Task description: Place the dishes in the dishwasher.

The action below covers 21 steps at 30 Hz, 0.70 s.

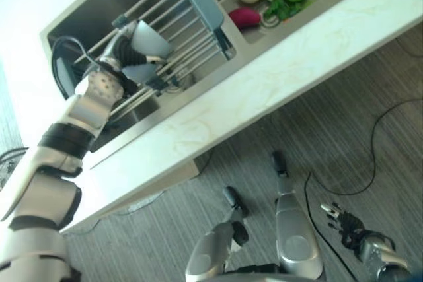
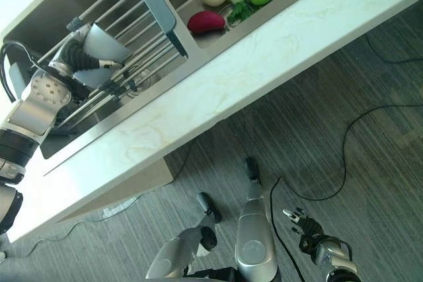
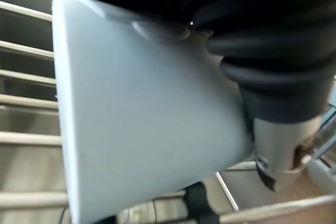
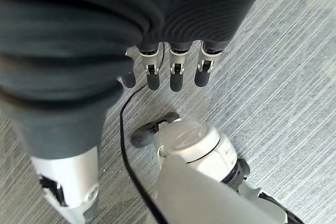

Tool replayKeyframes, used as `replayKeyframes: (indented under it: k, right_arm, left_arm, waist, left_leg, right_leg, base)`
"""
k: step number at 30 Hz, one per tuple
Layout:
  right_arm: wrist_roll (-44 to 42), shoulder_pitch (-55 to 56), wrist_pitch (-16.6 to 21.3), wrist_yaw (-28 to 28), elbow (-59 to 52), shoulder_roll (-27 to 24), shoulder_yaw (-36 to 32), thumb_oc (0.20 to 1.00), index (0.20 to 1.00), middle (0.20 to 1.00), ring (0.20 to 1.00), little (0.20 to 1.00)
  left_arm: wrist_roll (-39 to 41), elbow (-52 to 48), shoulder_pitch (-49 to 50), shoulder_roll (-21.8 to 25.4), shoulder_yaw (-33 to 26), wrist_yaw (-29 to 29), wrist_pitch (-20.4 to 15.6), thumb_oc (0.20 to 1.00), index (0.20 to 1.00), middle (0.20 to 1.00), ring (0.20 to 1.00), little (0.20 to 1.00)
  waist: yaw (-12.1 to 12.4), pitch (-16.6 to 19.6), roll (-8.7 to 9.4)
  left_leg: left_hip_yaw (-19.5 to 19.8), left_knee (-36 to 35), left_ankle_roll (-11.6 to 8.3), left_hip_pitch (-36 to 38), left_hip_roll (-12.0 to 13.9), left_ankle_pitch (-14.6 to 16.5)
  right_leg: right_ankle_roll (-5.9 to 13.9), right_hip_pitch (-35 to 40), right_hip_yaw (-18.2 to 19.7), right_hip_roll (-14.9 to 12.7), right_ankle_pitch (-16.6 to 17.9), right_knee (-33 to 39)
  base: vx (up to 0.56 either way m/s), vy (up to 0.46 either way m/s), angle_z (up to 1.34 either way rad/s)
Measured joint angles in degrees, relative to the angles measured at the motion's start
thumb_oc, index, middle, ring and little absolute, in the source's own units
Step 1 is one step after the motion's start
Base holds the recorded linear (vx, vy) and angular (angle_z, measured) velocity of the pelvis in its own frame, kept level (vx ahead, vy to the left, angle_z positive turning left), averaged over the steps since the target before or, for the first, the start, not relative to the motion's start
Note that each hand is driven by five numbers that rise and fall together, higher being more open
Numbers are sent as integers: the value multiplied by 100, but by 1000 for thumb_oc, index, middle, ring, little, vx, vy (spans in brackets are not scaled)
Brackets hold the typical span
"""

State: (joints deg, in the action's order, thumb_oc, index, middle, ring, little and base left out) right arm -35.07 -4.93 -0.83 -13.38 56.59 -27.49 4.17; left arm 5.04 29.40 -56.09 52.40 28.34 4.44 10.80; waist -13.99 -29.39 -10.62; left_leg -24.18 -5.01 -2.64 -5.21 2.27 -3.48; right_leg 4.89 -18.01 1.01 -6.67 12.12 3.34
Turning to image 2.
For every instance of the silver robot right leg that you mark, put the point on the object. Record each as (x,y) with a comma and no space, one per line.
(254,239)

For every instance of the round metal sink drain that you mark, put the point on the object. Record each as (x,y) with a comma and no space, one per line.
(226,11)

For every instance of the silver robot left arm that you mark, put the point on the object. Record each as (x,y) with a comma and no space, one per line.
(36,107)

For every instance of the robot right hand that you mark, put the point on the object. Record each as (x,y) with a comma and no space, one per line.
(305,224)

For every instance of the clear plastic floor sheet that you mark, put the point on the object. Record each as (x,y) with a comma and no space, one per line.
(117,207)

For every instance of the metal rod drying rack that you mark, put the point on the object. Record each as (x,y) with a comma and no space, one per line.
(148,8)

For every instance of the purple red sweet potato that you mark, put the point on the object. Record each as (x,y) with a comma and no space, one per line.
(205,21)

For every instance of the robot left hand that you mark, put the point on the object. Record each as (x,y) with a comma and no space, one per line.
(77,54)

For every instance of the stainless steel double sink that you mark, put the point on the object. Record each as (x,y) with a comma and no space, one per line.
(185,41)

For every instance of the white ceramic cup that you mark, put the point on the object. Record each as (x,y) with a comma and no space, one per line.
(105,42)

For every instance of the green leafy herb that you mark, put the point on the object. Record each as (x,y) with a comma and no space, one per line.
(242,10)

